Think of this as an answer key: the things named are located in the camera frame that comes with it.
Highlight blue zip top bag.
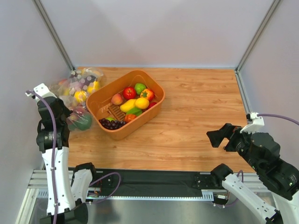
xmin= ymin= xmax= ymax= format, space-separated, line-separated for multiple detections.
xmin=59 ymin=96 xmax=93 ymax=131

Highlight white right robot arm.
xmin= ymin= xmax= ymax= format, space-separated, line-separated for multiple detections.
xmin=206 ymin=123 xmax=299 ymax=224

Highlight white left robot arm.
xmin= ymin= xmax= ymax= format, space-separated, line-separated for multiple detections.
xmin=36 ymin=96 xmax=96 ymax=224

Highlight pink zip top bag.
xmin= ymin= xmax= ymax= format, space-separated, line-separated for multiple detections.
xmin=49 ymin=78 xmax=79 ymax=97

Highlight polka dot plastic bag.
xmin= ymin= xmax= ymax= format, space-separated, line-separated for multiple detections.
xmin=69 ymin=67 xmax=104 ymax=105

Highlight purple fake grapes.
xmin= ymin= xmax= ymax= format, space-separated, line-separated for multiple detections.
xmin=99 ymin=118 xmax=126 ymax=130

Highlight brown fake waffle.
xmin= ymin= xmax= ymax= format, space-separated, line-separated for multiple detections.
xmin=108 ymin=104 xmax=126 ymax=121

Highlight pink fake peach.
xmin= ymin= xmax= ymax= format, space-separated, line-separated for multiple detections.
xmin=111 ymin=93 xmax=123 ymax=105

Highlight small orange fake fruit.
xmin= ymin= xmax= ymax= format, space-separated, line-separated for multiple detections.
xmin=124 ymin=114 xmax=137 ymax=123

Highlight yellow fake mango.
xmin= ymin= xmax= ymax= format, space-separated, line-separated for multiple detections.
xmin=120 ymin=99 xmax=136 ymax=113

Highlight red fake apple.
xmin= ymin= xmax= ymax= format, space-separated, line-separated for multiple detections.
xmin=122 ymin=87 xmax=136 ymax=100

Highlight red fake fruit in basket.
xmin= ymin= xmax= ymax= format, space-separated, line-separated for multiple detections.
xmin=147 ymin=102 xmax=157 ymax=109

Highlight green fake mango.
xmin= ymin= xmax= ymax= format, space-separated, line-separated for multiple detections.
xmin=126 ymin=107 xmax=142 ymax=117

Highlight yellow fake lemon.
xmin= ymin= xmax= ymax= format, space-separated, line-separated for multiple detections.
xmin=135 ymin=97 xmax=150 ymax=110

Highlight orange fake tomato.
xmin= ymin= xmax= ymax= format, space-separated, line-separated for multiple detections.
xmin=140 ymin=89 xmax=155 ymax=101

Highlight green fake pepper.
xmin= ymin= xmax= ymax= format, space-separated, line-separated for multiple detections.
xmin=134 ymin=83 xmax=147 ymax=95

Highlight orange plastic basket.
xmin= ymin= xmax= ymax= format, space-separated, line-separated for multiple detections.
xmin=86 ymin=70 xmax=165 ymax=140

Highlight black base mat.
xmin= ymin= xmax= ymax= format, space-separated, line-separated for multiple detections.
xmin=91 ymin=169 xmax=224 ymax=196

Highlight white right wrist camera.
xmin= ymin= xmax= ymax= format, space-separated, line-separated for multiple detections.
xmin=240 ymin=112 xmax=264 ymax=134

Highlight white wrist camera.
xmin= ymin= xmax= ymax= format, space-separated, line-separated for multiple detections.
xmin=240 ymin=112 xmax=264 ymax=134
xmin=25 ymin=83 xmax=57 ymax=102

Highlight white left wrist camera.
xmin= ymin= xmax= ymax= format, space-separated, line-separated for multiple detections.
xmin=25 ymin=83 xmax=57 ymax=102

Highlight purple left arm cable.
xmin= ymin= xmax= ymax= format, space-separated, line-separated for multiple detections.
xmin=25 ymin=90 xmax=122 ymax=224

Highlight grey slotted cable duct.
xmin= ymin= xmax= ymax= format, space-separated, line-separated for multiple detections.
xmin=37 ymin=189 xmax=228 ymax=201

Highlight left aluminium frame post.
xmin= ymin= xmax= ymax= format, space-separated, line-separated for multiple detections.
xmin=32 ymin=0 xmax=75 ymax=70

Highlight aluminium frame post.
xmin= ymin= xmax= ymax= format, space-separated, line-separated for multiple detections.
xmin=235 ymin=0 xmax=282 ymax=73
xmin=32 ymin=0 xmax=75 ymax=70

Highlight right aluminium frame post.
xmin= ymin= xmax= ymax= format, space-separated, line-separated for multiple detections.
xmin=235 ymin=0 xmax=282 ymax=73

